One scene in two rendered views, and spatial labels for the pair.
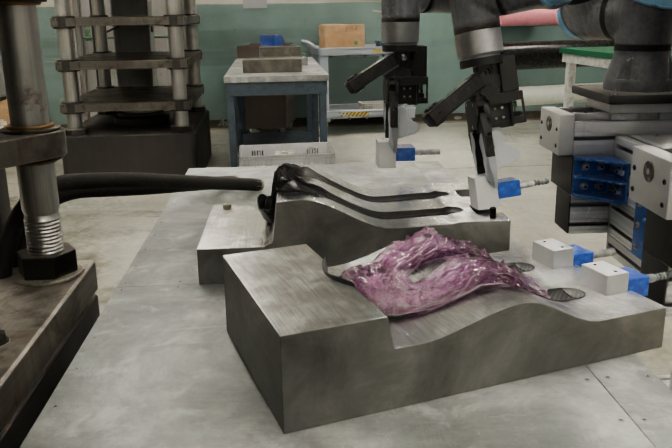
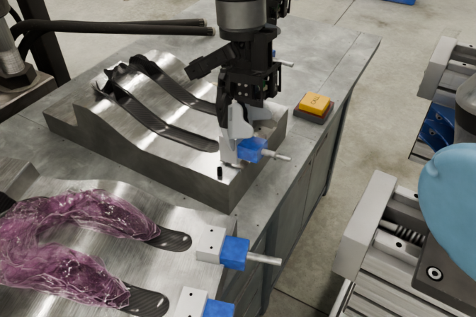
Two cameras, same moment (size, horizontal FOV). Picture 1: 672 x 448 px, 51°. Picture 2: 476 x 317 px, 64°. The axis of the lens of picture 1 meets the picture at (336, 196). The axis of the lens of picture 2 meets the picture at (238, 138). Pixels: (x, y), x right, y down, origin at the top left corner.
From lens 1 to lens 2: 93 cm
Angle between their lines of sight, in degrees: 40
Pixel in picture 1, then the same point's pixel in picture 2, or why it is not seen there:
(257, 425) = not seen: outside the picture
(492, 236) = (214, 188)
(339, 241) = (114, 143)
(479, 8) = not seen: outside the picture
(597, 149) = not seen: hidden behind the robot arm
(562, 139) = (424, 83)
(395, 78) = not seen: outside the picture
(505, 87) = (253, 66)
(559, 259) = (202, 257)
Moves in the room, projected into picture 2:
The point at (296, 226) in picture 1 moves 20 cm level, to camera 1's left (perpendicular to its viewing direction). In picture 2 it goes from (87, 122) to (29, 92)
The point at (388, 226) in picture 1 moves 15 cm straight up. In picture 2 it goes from (145, 146) to (131, 83)
